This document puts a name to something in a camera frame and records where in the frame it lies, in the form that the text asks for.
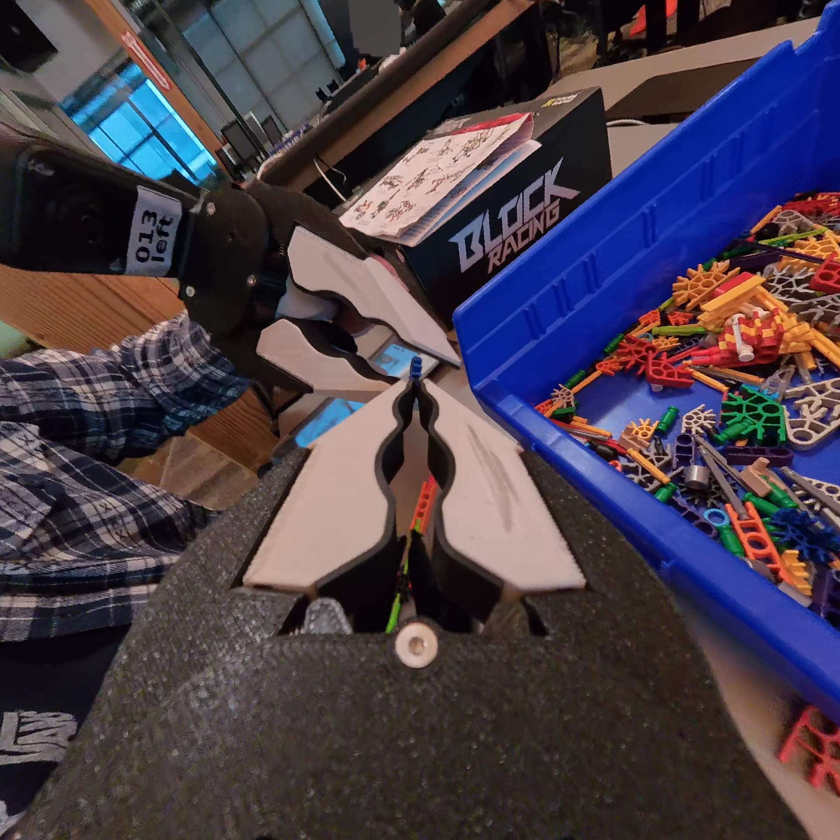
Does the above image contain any black toy box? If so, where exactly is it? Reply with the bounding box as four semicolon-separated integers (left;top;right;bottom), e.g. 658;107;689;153
394;85;614;324

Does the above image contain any white cable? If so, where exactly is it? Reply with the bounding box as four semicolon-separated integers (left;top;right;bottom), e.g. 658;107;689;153
314;156;349;201

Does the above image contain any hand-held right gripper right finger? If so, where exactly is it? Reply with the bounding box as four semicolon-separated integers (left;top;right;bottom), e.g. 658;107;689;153
420;379;588;632

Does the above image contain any instruction booklet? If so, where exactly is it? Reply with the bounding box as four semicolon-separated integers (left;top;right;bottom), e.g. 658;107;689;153
338;112;542;248

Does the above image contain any red toy connector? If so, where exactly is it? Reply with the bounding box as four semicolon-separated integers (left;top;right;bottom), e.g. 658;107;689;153
777;704;840;796

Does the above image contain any person's left forearm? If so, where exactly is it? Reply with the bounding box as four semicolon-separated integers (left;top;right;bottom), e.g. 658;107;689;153
0;314;253;460

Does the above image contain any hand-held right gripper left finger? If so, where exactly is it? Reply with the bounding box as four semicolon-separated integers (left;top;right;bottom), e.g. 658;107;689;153
243;379;419;635

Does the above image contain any toy rod and connector assembly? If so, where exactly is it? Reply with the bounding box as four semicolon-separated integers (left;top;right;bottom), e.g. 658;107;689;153
386;474;439;634

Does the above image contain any plaid flannel shirt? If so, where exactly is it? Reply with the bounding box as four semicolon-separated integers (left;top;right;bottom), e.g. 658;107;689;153
0;420;217;644

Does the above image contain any blue plastic bin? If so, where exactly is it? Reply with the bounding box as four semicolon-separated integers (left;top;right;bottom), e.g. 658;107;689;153
453;0;840;723

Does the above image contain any pile of colourful toy pieces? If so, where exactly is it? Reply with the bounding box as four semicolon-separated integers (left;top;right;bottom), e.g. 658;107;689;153
535;190;840;618

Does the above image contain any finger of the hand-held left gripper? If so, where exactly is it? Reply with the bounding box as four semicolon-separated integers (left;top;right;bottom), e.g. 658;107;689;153
287;225;462;367
256;318;403;395

